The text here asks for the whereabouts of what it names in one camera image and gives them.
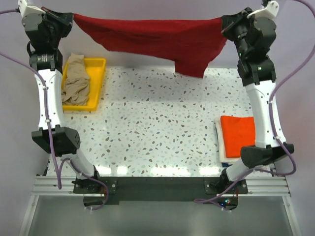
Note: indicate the beige crumpled t shirt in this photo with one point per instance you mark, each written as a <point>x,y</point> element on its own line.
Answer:
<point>76,87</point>

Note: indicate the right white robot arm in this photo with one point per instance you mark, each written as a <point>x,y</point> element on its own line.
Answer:
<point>259,79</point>

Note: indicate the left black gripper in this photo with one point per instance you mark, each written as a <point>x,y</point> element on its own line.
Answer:
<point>65,19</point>

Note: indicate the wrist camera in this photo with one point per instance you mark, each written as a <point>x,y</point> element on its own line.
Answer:
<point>269,9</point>
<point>27,7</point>

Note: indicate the orange folded t shirt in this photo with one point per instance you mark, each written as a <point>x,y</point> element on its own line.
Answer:
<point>237,132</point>

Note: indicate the white folded t shirt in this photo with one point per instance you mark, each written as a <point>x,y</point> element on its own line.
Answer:
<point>222,153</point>

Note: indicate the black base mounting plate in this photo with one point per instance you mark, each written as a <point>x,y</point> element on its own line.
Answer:
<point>159,189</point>

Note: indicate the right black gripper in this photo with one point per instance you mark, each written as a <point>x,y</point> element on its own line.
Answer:
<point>230,22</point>

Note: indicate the dark red t shirt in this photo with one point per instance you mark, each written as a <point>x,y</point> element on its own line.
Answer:
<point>190,44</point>

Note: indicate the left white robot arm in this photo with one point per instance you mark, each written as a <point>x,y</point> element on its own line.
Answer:
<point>53,136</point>

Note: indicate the yellow plastic tray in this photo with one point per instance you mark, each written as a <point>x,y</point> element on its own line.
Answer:
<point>95,68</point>

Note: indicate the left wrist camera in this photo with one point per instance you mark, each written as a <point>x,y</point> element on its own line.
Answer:
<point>27,7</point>

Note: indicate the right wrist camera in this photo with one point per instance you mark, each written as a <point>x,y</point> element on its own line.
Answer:
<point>269,9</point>

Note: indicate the aluminium frame rail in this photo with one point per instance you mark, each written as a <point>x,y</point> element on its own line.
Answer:
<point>47,186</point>

